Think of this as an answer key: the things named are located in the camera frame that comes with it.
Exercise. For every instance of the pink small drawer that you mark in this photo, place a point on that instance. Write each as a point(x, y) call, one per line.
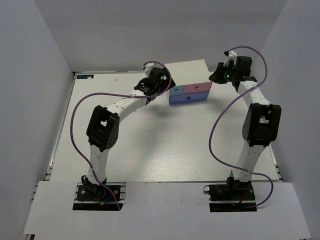
point(197, 87)

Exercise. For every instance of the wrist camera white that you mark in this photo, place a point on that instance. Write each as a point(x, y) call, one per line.
point(148, 67)
point(231, 58)

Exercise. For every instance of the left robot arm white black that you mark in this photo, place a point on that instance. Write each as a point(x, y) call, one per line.
point(103, 127)

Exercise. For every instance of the white drawer organizer box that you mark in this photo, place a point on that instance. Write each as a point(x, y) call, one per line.
point(189, 72)

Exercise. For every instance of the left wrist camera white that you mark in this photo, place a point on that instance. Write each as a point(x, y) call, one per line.
point(148, 67)

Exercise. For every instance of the blue wide drawer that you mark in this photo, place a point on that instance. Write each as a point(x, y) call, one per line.
point(188, 98)

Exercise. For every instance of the left corner label sticker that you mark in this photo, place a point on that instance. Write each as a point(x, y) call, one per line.
point(85, 76)

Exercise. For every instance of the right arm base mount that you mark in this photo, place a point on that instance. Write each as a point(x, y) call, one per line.
point(226, 200)

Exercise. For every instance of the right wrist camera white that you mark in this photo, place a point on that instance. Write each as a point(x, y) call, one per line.
point(231, 58)

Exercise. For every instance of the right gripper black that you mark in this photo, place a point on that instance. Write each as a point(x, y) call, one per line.
point(217, 76)

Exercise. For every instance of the light blue small drawer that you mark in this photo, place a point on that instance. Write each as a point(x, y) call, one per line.
point(176, 90)

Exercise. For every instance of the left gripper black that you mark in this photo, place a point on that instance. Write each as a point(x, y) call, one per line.
point(166, 82)

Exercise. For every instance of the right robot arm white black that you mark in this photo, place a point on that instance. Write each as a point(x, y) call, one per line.
point(262, 120)

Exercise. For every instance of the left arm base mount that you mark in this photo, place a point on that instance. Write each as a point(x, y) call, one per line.
point(86, 201)

